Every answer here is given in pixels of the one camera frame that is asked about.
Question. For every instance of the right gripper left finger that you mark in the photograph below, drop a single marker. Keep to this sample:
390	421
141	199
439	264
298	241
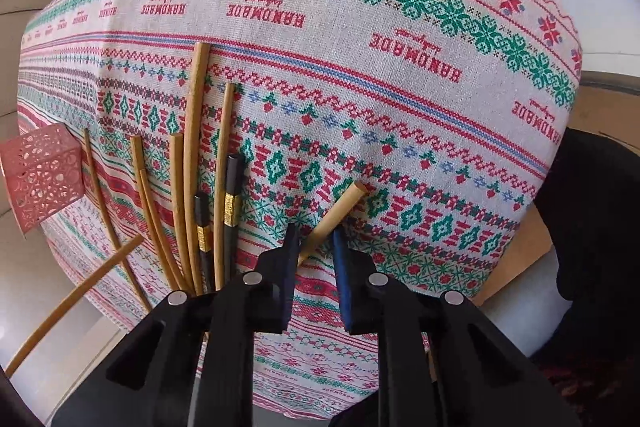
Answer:
190	361

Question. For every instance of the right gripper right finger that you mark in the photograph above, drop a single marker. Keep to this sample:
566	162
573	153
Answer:
441	361

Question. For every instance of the black chopstick gold band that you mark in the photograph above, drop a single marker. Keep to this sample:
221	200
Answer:
205	241
232	207

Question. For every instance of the pink perforated utensil holder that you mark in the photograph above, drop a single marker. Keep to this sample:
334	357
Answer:
43	174

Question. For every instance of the patterned tablecloth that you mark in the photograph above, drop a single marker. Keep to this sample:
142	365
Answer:
450	112

